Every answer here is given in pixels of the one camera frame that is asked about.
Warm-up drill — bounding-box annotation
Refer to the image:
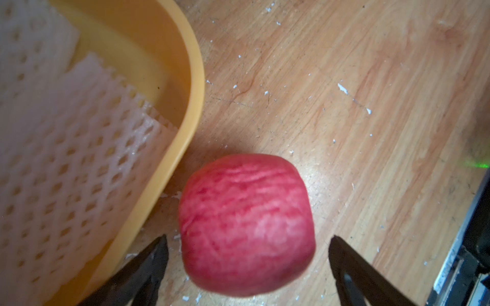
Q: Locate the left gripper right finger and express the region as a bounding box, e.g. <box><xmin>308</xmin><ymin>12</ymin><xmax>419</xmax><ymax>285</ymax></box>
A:
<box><xmin>329</xmin><ymin>236</ymin><xmax>414</xmax><ymax>305</ymax></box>

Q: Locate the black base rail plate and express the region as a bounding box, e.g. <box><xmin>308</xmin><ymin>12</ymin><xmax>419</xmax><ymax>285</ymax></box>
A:
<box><xmin>426</xmin><ymin>172</ymin><xmax>489</xmax><ymax>305</ymax></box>

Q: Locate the netted apple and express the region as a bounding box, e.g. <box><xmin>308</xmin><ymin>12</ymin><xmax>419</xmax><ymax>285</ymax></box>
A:
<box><xmin>178</xmin><ymin>154</ymin><xmax>316</xmax><ymax>297</ymax></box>

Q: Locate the yellow plastic tray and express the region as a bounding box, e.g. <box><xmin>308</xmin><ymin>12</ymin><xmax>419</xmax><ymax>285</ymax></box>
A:
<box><xmin>49</xmin><ymin>1</ymin><xmax>205</xmax><ymax>305</ymax></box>

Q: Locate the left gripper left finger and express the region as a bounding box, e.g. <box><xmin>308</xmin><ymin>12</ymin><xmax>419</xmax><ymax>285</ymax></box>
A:
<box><xmin>79</xmin><ymin>235</ymin><xmax>169</xmax><ymax>305</ymax></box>

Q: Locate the foam net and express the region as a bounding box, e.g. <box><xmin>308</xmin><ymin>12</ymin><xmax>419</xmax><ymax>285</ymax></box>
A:
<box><xmin>1</xmin><ymin>53</ymin><xmax>177</xmax><ymax>305</ymax></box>
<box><xmin>1</xmin><ymin>1</ymin><xmax>79</xmax><ymax>105</ymax></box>

